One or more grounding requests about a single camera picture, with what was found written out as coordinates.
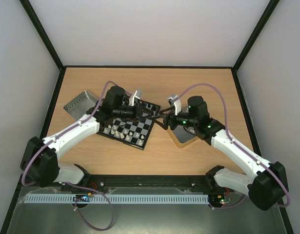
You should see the gold rimmed metal tin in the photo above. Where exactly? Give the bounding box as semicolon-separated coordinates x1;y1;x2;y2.
167;126;199;148

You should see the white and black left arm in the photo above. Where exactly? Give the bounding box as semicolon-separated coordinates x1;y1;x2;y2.
20;85;157;187

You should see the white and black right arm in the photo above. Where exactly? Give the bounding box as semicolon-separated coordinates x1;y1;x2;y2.
160;95;289;211

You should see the right circuit board with LED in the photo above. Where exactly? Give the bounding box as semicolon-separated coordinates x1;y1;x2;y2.
209;194;231;207

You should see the circuit board with led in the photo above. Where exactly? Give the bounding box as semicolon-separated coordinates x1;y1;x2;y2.
74;193;95;202
209;194;231;207

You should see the left circuit board with LED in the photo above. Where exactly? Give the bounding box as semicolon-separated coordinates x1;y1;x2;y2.
74;193;95;202

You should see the black and silver chessboard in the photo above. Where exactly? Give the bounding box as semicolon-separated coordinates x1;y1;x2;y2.
98;99;160;150

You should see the silver textured metal tray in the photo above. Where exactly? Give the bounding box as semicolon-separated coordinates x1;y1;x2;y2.
63;90;98;120

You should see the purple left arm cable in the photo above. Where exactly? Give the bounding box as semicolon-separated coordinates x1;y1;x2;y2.
21;80;115;230

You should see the light blue slotted cable duct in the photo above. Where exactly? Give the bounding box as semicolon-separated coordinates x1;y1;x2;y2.
24;194;209;205

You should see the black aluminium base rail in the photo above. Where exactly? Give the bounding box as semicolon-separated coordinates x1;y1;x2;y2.
59;173;277;193

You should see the black cage frame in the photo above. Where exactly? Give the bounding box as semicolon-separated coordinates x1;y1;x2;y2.
0;0;295;234

